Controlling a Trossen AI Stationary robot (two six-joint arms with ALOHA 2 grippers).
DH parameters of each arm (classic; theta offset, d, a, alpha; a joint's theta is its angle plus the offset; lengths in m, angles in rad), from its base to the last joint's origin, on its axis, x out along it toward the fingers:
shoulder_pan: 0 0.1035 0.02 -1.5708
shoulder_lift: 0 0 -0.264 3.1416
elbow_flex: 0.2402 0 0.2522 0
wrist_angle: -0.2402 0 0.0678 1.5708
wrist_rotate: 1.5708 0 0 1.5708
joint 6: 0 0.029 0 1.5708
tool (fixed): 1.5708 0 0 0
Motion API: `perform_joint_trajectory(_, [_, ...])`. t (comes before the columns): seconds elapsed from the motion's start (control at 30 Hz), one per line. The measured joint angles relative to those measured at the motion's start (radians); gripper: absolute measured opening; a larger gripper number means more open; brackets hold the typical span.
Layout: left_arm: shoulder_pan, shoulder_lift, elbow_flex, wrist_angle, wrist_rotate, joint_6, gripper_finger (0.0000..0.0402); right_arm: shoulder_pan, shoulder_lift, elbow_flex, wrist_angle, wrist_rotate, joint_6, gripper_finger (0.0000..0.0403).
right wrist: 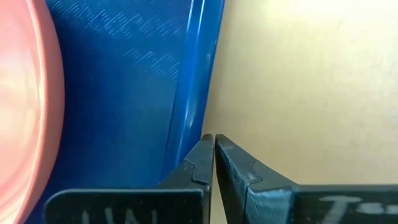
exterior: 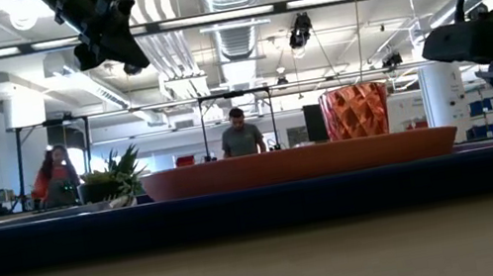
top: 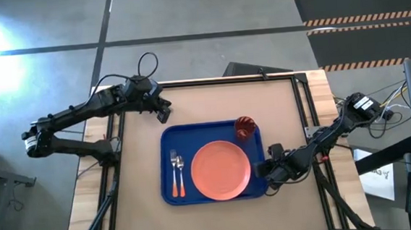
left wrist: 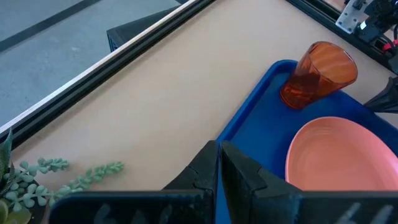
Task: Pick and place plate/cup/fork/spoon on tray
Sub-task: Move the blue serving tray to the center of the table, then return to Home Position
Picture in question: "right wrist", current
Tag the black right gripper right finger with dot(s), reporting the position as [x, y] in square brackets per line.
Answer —
[280, 205]

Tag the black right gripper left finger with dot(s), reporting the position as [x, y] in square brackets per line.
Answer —
[155, 207]

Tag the blue plastic tray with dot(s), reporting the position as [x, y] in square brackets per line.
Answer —
[124, 109]

